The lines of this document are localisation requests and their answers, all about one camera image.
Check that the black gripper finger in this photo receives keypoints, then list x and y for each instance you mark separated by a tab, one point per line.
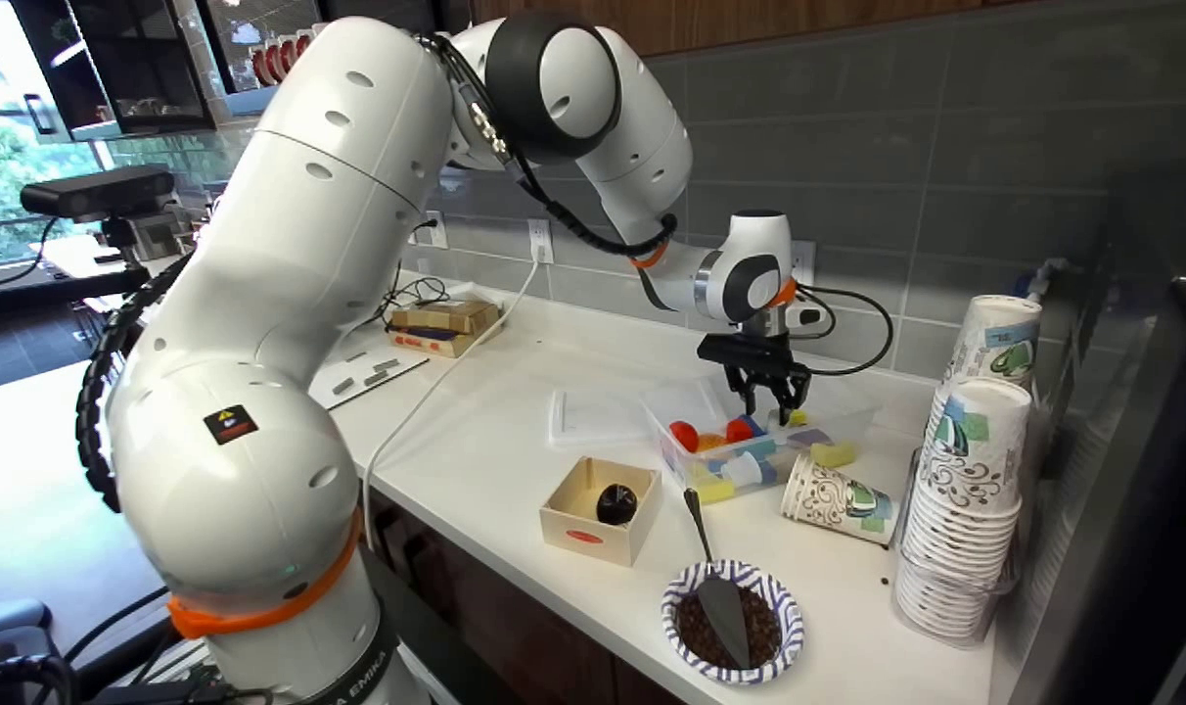
793	392
745	399

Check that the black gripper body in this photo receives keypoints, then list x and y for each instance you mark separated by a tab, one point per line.
754	364

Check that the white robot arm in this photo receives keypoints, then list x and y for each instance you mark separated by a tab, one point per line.
230	471

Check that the dark object in box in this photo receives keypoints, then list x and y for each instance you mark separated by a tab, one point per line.
617	502

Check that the light wooden box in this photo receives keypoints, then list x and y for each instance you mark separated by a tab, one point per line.
570	510

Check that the brown cardboard box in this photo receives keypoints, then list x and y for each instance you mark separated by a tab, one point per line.
442	326

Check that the black coffee machine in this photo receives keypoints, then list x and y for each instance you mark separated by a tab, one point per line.
1097	604

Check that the clear plastic toy bin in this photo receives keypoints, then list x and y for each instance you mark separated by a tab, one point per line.
723	452

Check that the clear plastic bin lid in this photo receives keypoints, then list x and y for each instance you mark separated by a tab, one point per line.
629	413

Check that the tall paper cup stack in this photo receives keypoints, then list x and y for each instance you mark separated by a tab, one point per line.
994	340

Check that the short paper cup stack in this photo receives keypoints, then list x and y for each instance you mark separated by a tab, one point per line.
964	509

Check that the metal spoon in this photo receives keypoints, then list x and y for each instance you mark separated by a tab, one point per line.
718	596

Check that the patterned paper plate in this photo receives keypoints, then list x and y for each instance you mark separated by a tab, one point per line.
774	617

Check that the white wall outlet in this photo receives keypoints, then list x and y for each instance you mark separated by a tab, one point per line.
541	246

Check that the black camera on stand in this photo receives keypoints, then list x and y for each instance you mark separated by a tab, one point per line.
125	200

